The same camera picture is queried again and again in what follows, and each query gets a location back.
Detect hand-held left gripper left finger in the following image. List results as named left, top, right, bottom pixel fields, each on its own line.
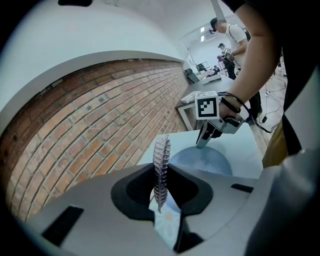
left=33, top=163, right=176, bottom=256

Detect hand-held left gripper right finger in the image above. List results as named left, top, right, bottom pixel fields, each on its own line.
left=168, top=163, right=260, bottom=252

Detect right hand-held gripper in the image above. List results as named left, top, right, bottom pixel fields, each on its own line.
left=194, top=90, right=246, bottom=150

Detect blue large plate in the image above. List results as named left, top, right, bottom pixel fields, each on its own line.
left=163, top=145, right=233, bottom=216

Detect grey glittery sponge cloth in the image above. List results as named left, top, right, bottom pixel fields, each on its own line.
left=151, top=134, right=173, bottom=214

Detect person's right forearm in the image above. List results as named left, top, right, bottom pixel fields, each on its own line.
left=221, top=4, right=285, bottom=111

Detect person's right hand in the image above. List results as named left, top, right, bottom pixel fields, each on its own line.
left=219, top=103, right=237, bottom=119

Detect black wristband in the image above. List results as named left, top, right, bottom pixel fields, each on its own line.
left=219, top=95, right=243, bottom=114

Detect white cardboard box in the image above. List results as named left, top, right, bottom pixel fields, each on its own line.
left=179, top=90, right=201, bottom=104

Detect person's khaki trousers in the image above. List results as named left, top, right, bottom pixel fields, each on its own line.
left=261, top=119, right=288, bottom=169

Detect person's black shirt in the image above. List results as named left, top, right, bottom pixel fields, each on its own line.
left=217, top=0, right=320, bottom=156

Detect black cable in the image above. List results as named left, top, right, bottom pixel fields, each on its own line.
left=216, top=91, right=277, bottom=134

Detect dark table with white frame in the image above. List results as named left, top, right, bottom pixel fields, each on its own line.
left=174, top=74, right=251, bottom=131

